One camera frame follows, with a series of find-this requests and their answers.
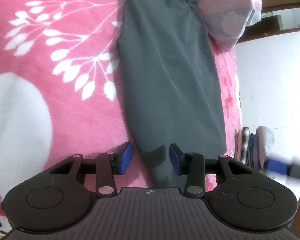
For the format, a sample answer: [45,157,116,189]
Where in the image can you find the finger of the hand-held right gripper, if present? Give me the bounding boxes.
[265,154,293,178]

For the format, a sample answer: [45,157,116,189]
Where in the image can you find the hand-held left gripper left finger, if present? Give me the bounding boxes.
[49,142,132,197]

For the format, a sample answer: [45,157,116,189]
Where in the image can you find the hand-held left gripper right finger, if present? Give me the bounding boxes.
[170,144,250,198]

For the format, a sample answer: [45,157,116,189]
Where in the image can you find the dark grey pants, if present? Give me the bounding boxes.
[116,0,227,188]

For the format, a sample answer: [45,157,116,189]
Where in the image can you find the stack of folded clothes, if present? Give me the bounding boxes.
[250,126,275,170]

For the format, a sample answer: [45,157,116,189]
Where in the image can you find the folded plaid garment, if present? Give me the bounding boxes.
[236,127,252,165]

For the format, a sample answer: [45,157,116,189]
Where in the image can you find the pink floral blanket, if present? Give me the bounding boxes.
[0,0,243,233]

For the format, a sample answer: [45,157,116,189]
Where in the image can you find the pink patterned quilt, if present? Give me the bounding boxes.
[190,0,265,52]

